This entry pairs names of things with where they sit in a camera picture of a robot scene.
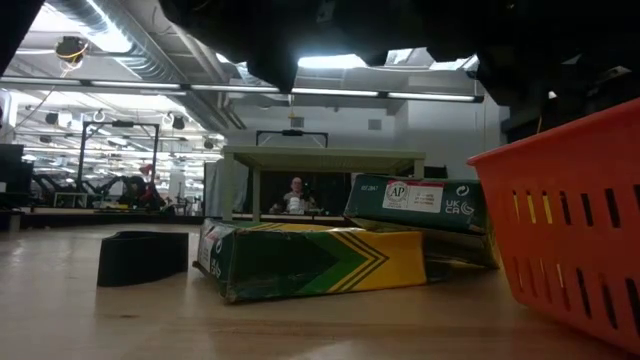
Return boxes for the orange plastic basket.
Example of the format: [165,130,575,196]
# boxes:
[466,97,640,357]

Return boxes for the Crayola crayon box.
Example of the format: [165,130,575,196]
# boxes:
[193,218,429,305]
[343,173,501,270]

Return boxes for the green mesh shelf riser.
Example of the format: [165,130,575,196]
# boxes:
[222,144,427,221]

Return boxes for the black office partition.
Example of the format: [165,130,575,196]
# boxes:
[259,171,352,217]

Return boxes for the person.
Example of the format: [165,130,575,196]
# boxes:
[269,176,321,216]

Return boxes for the long LED light bar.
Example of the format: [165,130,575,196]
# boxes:
[0,74,485,104]

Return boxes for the grey fabric cover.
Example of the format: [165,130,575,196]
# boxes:
[203,158,251,217]

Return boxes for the background robot arms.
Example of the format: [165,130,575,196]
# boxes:
[34,163,176,211]

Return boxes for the background workbench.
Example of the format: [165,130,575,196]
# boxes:
[0,207,201,232]

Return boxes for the black monitor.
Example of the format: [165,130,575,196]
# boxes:
[0,143,34,211]

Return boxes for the black desk frame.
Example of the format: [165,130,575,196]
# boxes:
[502,102,544,145]

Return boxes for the black ceiling cord reel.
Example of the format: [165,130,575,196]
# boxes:
[53,35,91,76]

